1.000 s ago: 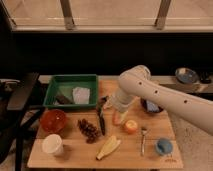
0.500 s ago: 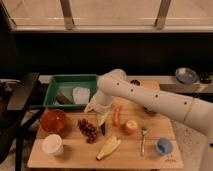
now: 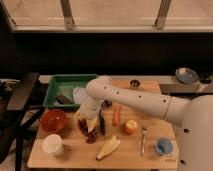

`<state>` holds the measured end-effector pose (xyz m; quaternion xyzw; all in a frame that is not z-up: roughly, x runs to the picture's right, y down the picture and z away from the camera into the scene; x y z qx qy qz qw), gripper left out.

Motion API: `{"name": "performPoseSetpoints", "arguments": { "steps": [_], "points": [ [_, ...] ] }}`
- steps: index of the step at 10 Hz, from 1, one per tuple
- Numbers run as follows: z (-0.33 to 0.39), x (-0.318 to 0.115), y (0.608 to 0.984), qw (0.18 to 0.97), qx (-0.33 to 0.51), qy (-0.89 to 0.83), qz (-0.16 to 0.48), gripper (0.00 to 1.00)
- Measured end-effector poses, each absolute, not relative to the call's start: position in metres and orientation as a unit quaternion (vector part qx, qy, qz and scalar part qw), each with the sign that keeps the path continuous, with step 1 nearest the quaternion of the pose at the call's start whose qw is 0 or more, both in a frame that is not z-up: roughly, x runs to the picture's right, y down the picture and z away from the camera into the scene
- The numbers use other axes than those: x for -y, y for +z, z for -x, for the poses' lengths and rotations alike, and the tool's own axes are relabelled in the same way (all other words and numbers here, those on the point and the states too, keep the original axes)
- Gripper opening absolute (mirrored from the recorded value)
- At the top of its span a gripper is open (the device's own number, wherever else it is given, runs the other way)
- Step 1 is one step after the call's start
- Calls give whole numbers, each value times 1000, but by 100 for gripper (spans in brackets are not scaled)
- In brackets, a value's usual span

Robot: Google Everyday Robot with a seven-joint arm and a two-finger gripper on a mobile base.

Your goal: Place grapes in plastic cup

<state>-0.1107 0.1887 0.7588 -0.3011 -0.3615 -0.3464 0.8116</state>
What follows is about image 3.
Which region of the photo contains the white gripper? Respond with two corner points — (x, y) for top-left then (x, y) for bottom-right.
(74, 97), (102, 132)

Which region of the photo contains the dark red grape bunch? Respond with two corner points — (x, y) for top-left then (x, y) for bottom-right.
(78, 119), (99, 144)

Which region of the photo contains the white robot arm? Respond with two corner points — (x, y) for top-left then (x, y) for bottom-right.
(78, 76), (213, 171)

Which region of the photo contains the white plastic cup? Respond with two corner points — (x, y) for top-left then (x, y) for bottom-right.
(42, 134), (63, 156)

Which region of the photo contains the small metal cup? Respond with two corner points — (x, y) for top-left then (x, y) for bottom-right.
(130, 80), (140, 90)

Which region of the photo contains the blue plastic cup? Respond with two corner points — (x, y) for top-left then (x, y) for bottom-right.
(155, 138), (173, 156)

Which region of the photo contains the black peeler tool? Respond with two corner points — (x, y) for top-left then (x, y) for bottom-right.
(104, 100), (112, 108)

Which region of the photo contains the white folded cloth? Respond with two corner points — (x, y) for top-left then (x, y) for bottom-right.
(73, 87), (87, 104)

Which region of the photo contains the dark brown block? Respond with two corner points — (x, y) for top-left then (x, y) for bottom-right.
(56, 94), (72, 104)

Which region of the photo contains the orange plastic bowl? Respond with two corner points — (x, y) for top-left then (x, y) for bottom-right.
(40, 109), (67, 133)

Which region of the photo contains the orange carrot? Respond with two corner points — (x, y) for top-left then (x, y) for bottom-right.
(113, 106), (122, 126)

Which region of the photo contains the yellow banana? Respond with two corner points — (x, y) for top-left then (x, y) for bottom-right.
(96, 135), (121, 160)

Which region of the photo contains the green plastic tray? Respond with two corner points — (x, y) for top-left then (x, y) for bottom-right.
(43, 74), (97, 110)

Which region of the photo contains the orange fruit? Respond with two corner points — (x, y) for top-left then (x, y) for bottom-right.
(124, 120), (138, 134)

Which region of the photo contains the silver fork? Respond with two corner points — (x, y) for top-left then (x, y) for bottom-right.
(141, 127), (148, 156)

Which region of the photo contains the black office chair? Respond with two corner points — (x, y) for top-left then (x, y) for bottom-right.
(0, 73), (44, 171)

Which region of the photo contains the silver metal bowl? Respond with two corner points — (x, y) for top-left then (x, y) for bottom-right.
(175, 67), (198, 84)

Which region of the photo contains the dark round object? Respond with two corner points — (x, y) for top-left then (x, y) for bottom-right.
(199, 72), (212, 84)

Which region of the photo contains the black handled knife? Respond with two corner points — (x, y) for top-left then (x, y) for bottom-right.
(99, 109), (106, 135)

